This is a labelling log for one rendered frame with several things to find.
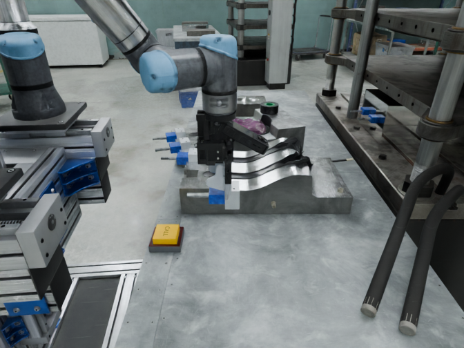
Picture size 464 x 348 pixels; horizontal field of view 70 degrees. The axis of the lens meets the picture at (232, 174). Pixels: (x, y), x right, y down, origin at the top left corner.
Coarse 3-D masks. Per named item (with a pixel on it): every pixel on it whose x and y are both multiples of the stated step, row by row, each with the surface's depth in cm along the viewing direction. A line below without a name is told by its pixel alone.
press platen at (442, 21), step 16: (336, 16) 187; (352, 16) 179; (384, 16) 144; (400, 16) 131; (416, 16) 131; (432, 16) 131; (448, 16) 131; (416, 32) 118; (432, 32) 109; (448, 32) 87; (448, 48) 88
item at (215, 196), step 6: (234, 186) 82; (210, 192) 82; (216, 192) 82; (222, 192) 82; (234, 192) 80; (210, 198) 81; (216, 198) 81; (222, 198) 81; (234, 198) 81; (228, 204) 82; (234, 204) 82
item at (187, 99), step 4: (180, 92) 430; (184, 92) 430; (188, 92) 430; (192, 92) 432; (196, 92) 433; (180, 96) 446; (184, 96) 433; (188, 96) 434; (192, 96) 435; (196, 96) 436; (180, 100) 461; (184, 100) 436; (188, 100) 437; (192, 100) 438; (184, 104) 438; (188, 104) 440; (192, 104) 441
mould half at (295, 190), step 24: (192, 168) 104; (240, 168) 106; (288, 168) 95; (312, 168) 110; (336, 168) 110; (192, 192) 95; (240, 192) 95; (264, 192) 95; (288, 192) 95; (312, 192) 97; (336, 192) 98
